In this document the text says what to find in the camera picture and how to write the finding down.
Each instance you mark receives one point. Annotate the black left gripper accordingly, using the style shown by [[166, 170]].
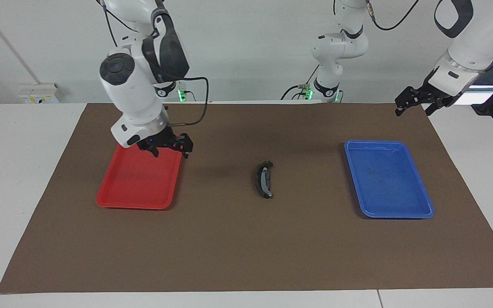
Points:
[[432, 92]]

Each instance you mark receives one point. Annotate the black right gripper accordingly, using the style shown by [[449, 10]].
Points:
[[163, 140]]

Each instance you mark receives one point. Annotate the curved brake shoe grey web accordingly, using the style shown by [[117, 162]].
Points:
[[263, 179]]

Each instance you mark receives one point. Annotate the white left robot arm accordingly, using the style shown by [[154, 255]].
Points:
[[482, 38]]

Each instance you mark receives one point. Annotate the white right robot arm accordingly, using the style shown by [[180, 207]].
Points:
[[131, 90]]

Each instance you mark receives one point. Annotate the red plastic tray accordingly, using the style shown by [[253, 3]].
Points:
[[139, 184]]

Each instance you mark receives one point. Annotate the green-lit controller box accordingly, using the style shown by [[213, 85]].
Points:
[[182, 95], [305, 91]]

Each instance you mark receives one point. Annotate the blue plastic tray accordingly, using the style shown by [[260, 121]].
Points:
[[390, 184]]

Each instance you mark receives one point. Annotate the brown table mat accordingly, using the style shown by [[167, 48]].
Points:
[[246, 248]]

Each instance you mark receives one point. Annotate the white wall socket box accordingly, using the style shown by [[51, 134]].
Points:
[[41, 94]]

